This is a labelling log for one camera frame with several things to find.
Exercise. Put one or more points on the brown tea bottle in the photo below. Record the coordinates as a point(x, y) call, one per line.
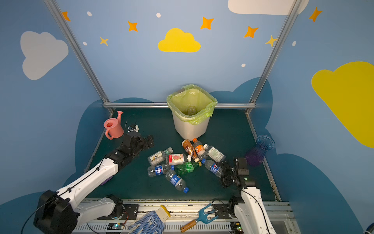
point(190, 150)

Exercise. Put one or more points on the circuit board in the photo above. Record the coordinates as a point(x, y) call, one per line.
point(116, 226)
point(235, 228)

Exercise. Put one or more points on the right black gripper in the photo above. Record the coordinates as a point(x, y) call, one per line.
point(229, 174)

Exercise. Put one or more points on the green soda bottle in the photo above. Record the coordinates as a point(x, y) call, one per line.
point(187, 167)

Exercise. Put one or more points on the pepsi bottle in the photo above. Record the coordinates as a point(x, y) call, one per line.
point(213, 167)
point(161, 169)

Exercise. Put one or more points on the white trash bin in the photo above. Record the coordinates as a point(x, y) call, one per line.
point(189, 131)

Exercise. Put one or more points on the green bin liner bag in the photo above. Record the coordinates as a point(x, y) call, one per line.
point(192, 95)

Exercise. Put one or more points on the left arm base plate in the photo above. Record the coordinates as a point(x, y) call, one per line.
point(125, 212)

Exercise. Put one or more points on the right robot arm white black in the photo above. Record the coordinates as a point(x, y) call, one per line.
point(248, 207)

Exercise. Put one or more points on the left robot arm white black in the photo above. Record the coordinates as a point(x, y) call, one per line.
point(61, 212)

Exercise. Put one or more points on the bottle orange cap orange label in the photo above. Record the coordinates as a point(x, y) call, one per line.
point(199, 149)

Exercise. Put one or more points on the blue white work glove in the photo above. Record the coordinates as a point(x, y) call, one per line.
point(154, 222)

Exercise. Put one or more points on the purple pink toy shovel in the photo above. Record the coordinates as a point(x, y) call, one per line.
point(105, 181)

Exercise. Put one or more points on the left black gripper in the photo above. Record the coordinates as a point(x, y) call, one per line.
point(142, 142)

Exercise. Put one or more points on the clear bottle blue cap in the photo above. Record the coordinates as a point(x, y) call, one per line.
point(177, 181)

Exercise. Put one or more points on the blue garden hand rake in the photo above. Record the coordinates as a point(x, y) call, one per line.
point(205, 215)

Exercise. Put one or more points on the bottle red pink label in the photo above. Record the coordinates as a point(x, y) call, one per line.
point(178, 159)

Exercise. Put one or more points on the clear bottle green cap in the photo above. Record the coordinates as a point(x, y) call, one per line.
point(159, 156)

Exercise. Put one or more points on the pink watering can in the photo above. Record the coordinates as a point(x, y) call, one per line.
point(113, 127)

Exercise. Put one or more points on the bottle green white label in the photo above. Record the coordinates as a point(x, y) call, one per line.
point(214, 153)

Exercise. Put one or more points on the purple blue glass vase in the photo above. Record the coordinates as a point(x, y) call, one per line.
point(256, 154)

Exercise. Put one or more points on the left circuit board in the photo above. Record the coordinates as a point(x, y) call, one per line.
point(116, 226)

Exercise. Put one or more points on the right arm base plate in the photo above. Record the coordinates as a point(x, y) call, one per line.
point(221, 211)

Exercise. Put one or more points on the clear bottle blue label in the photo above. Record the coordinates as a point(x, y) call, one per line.
point(191, 110)

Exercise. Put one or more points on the right circuit board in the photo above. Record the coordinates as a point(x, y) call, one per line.
point(235, 228)

